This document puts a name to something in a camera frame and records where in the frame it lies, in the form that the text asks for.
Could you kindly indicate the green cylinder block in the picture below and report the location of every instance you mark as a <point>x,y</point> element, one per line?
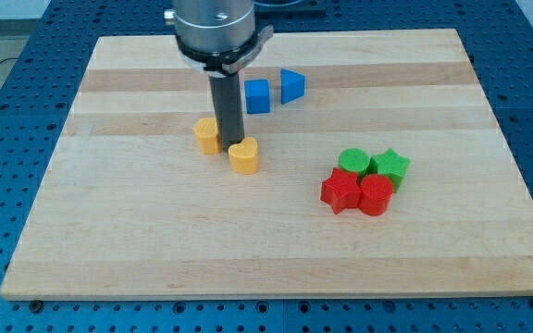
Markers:
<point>354,160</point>

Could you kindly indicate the yellow heart block right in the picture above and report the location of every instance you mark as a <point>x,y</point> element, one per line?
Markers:
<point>244,156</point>

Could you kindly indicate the wooden board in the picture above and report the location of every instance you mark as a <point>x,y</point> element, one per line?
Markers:
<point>130,209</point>

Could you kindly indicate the blue triangle block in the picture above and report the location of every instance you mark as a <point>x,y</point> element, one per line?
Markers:
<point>292,85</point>

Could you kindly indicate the red star block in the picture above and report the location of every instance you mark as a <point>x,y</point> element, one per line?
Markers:
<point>341,190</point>

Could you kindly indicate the red cylinder block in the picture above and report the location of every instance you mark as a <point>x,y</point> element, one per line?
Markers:
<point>376,193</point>

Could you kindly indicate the yellow heart block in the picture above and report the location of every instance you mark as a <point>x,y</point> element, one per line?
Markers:
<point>207,135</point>
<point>244,156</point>

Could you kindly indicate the yellow heart block left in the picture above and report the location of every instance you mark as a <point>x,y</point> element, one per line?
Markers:
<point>207,135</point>

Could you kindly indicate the green star block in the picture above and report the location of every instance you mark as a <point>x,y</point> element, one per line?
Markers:
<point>390,165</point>

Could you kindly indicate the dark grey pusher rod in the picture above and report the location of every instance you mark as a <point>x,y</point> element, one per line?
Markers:
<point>227,102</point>

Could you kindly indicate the blue cube block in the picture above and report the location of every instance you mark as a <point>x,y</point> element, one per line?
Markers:
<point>257,96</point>

